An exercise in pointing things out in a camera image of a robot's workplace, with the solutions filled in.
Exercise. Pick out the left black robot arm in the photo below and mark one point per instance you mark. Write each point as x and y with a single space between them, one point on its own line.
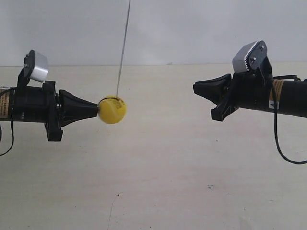
6 101

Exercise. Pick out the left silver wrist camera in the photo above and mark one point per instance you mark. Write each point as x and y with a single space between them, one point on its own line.
35 68

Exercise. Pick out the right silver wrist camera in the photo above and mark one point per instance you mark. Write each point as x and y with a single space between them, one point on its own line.
249 57

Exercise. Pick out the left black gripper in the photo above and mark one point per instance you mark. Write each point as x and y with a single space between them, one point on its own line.
39 105

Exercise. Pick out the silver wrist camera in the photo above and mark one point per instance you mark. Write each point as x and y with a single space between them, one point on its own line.
249 57
35 68

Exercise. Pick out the yellow tennis ball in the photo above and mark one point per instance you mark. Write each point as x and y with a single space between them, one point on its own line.
112 109

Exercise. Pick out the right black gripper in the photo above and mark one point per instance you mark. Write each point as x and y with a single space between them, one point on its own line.
249 90

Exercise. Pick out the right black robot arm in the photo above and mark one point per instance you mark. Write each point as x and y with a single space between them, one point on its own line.
288 95

